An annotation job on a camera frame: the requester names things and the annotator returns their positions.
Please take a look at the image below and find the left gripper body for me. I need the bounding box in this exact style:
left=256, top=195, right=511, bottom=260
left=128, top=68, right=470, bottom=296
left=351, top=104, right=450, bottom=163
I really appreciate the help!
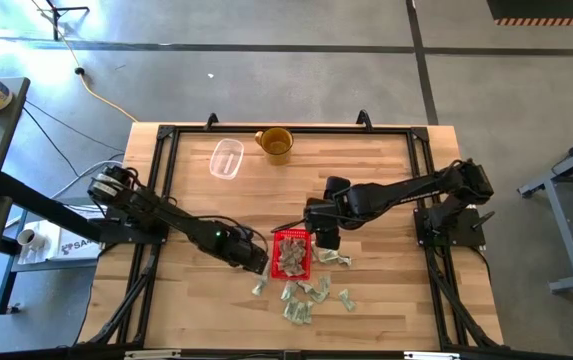
left=233, top=232, right=270, bottom=271

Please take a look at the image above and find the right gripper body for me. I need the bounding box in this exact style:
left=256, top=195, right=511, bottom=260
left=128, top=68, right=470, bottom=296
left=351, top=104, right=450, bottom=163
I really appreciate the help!
left=305, top=197, right=343, bottom=236

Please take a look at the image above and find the red plastic mesh basket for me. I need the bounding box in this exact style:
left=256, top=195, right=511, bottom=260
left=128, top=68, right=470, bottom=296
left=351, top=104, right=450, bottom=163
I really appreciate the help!
left=270, top=228, right=313, bottom=281

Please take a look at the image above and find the amber translucent mug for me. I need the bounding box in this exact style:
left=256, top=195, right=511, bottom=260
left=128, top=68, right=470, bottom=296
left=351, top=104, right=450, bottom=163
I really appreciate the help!
left=254, top=126, right=295, bottom=167

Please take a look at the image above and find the clear plastic container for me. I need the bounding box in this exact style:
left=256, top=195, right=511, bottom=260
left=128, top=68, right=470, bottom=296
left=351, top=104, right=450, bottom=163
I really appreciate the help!
left=208, top=138, right=245, bottom=181

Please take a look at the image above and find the white printed box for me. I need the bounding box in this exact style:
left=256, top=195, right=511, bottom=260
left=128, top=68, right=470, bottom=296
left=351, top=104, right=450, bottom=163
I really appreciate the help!
left=18, top=204, right=107, bottom=265

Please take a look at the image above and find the black desk support beam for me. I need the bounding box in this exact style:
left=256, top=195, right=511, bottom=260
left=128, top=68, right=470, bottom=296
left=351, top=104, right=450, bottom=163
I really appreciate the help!
left=0, top=171, right=110, bottom=244

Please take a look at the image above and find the white cup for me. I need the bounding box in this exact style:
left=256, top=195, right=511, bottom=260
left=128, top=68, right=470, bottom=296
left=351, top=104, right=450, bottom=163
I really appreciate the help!
left=17, top=228, right=47, bottom=251

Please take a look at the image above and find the grey metal cart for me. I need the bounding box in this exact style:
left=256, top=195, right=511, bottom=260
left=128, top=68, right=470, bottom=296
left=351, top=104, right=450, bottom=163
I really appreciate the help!
left=517, top=127, right=573, bottom=294

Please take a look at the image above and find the black mat hazard stripe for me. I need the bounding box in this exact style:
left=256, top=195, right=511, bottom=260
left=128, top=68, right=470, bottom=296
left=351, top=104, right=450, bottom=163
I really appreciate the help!
left=485, top=0, right=573, bottom=27

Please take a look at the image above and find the black tripod stand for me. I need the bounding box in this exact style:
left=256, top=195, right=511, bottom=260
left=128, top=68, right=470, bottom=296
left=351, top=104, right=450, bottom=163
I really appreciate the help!
left=40, top=0, right=91, bottom=42

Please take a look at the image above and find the black aluminium table frame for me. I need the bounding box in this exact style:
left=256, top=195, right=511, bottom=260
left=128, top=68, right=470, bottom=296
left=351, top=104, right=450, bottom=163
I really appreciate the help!
left=80, top=110, right=502, bottom=351

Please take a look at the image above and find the silver metal bracket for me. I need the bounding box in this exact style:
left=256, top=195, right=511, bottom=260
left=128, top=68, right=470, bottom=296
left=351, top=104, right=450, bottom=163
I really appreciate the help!
left=403, top=351, right=461, bottom=360
left=124, top=349, right=183, bottom=360

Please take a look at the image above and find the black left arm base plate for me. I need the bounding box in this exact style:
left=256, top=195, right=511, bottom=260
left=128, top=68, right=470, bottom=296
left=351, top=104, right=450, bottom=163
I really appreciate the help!
left=99, top=208, right=170, bottom=246

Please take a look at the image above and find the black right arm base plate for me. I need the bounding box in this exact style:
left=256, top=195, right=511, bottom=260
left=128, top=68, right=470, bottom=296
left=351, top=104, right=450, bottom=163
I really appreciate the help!
left=413, top=207, right=487, bottom=249

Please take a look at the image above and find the black base handle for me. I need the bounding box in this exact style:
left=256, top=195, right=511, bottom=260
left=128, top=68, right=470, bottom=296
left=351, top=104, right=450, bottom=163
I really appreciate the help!
left=470, top=210, right=496, bottom=232

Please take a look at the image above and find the thin black floor cable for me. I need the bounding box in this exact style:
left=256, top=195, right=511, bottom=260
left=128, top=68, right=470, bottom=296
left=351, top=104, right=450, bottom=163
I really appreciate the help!
left=21, top=98, right=126, bottom=154

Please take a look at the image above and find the yellow extension cable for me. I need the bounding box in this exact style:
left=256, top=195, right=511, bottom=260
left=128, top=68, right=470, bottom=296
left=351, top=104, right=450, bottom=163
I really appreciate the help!
left=29, top=0, right=139, bottom=124

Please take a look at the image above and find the blue metal shelf frame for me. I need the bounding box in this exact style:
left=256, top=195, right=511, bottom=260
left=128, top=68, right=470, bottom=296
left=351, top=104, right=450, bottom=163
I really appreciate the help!
left=0, top=209, right=35, bottom=316

